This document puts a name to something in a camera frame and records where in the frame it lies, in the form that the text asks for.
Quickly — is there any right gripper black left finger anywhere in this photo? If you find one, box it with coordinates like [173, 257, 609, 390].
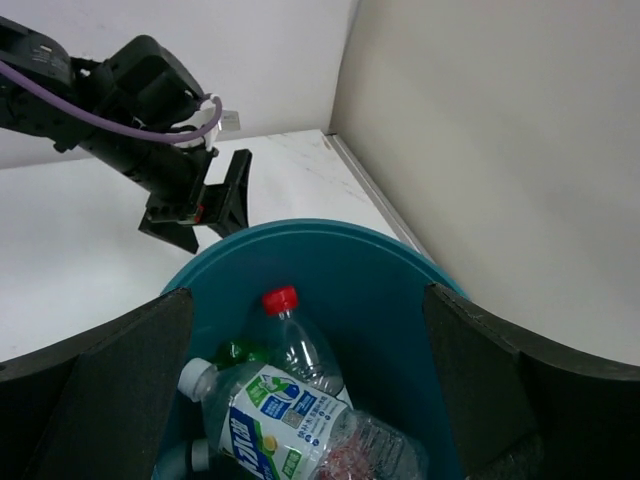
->
[1, 288, 193, 479]

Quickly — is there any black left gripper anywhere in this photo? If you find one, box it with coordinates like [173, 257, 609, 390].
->
[74, 120, 253, 253]

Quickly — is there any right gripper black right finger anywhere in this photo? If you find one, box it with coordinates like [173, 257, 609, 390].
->
[423, 284, 639, 479]

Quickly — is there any green plastic bottle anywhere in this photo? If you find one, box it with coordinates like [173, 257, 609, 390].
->
[210, 339, 270, 369]

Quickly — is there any red label water bottle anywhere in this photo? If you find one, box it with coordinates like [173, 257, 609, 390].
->
[243, 286, 352, 404]

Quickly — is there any clear white cap bottle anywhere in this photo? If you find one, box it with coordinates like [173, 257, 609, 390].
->
[178, 358, 428, 479]

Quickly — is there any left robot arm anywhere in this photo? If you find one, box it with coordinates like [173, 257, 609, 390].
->
[1, 18, 252, 253]

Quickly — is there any teal plastic bin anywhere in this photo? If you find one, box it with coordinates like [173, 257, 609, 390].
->
[169, 219, 463, 479]

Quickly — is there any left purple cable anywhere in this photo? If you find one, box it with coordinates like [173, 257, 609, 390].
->
[0, 59, 224, 144]

